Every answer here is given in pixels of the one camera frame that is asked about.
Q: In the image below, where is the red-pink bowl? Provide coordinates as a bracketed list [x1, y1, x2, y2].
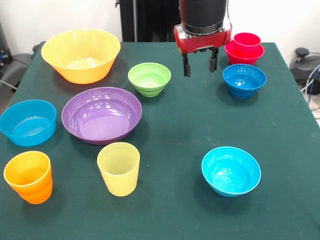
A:
[224, 41, 266, 67]

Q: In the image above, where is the green bowl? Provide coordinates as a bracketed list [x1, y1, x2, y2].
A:
[127, 62, 172, 98]

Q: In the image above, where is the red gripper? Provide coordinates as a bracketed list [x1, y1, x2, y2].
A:
[173, 20, 234, 78]

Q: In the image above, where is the black device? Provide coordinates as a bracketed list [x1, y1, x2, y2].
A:
[0, 22, 13, 68]

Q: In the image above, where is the large purple bowl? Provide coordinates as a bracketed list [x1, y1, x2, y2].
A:
[61, 86, 143, 146]

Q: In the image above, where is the dark blue bowl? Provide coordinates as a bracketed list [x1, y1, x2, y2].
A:
[222, 63, 268, 100]

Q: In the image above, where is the cyan bowl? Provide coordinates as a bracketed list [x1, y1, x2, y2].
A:
[201, 146, 262, 198]

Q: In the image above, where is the red-pink cup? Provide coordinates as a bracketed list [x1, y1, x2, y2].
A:
[233, 32, 263, 49]

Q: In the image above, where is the orange cup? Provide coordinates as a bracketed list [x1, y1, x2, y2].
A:
[3, 150, 54, 205]

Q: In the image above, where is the dark green tablecloth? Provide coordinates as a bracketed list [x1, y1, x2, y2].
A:
[0, 41, 320, 240]

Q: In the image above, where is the large orange bowl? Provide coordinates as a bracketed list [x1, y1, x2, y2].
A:
[40, 28, 122, 85]

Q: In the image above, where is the grey pedestal foot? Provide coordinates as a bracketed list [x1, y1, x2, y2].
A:
[289, 48, 320, 85]
[4, 44, 41, 86]

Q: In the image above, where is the blue ribbed bowl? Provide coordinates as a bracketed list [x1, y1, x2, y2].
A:
[0, 99, 58, 148]

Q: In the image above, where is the yellow-green cup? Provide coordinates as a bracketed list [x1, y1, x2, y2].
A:
[96, 141, 141, 198]

